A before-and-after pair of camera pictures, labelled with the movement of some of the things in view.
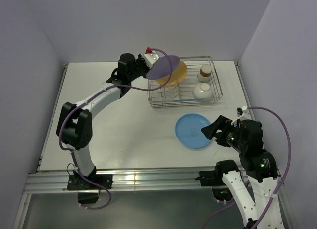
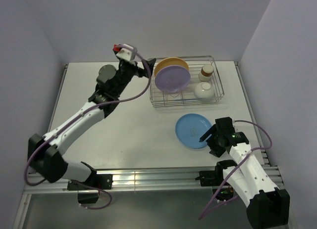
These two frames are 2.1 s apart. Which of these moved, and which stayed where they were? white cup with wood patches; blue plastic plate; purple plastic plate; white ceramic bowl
Moved: purple plastic plate
Stayed: blue plastic plate; white cup with wood patches; white ceramic bowl
